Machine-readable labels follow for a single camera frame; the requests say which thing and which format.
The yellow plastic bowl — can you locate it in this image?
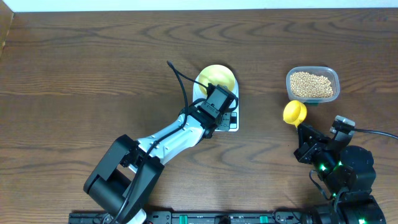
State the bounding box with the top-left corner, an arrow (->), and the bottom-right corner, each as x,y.
197,65 -> 236,92

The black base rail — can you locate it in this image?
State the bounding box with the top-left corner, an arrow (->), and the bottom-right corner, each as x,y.
68,210 -> 312,224

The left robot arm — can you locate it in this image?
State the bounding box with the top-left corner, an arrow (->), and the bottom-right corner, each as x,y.
83,103 -> 239,223

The pile of soybeans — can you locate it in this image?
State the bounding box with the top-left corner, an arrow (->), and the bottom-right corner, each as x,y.
290,72 -> 334,98

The left black cable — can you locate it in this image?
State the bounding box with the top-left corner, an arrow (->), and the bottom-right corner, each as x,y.
108,60 -> 209,224

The white digital kitchen scale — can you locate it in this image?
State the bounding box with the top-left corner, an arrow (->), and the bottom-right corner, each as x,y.
195,65 -> 239,132

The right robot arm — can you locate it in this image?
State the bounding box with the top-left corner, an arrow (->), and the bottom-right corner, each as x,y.
294,121 -> 386,224

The clear plastic container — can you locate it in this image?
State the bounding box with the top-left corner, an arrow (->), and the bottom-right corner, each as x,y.
286,66 -> 340,103

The yellow measuring scoop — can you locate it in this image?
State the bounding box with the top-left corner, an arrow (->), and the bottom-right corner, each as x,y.
283,100 -> 307,128

